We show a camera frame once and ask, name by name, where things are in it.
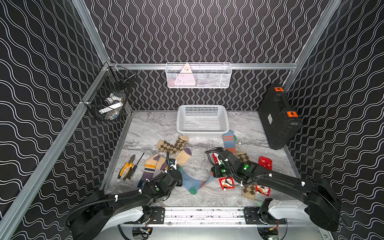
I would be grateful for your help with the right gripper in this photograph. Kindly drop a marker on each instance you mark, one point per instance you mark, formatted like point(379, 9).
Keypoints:
point(214, 169)

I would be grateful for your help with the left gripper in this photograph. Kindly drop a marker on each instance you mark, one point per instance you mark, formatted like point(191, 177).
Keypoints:
point(173, 169)

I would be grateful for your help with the blue orange striped sock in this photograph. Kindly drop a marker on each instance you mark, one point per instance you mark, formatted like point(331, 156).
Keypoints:
point(229, 140)

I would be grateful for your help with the blue sock green toe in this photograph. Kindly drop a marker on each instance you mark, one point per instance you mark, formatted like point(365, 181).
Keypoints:
point(191, 184)

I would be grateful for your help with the white plastic basket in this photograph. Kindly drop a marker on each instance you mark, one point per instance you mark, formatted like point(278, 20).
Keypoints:
point(202, 120)

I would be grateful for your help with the cream purple striped sock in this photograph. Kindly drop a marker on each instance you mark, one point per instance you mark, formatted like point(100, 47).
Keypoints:
point(180, 159)

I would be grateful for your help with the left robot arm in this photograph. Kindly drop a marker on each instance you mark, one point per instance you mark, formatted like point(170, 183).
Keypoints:
point(87, 220)

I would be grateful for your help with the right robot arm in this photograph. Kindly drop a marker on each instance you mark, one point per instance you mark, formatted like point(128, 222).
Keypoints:
point(322, 204)

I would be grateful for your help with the beige argyle sock right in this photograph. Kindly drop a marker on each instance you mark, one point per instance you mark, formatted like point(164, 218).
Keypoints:
point(248, 192)

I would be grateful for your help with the beige argyle sock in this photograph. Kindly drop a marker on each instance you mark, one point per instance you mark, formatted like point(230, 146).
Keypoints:
point(248, 192)
point(178, 146)

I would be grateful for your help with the black screwdriver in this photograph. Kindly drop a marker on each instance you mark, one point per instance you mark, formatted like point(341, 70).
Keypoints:
point(131, 168)

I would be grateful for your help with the beige argyle sock left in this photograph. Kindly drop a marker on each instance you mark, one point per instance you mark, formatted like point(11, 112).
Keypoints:
point(178, 146)

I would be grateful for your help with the black tool case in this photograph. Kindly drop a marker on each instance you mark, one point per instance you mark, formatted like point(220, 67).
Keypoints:
point(280, 121)

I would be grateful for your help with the white items in black basket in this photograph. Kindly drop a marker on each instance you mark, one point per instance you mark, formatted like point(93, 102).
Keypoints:
point(114, 103)

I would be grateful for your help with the pink triangular item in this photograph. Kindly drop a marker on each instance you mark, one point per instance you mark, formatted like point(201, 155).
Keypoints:
point(186, 77)

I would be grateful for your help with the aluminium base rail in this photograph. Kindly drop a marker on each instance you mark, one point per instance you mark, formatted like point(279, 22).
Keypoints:
point(214, 217)

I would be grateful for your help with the yellow handled pliers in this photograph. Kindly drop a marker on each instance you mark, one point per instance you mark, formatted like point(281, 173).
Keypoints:
point(126, 167)

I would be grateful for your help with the white wire wall basket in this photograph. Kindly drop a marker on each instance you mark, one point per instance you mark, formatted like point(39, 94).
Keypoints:
point(207, 75)

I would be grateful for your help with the black wire wall basket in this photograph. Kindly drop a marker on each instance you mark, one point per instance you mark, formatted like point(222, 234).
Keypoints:
point(114, 80)

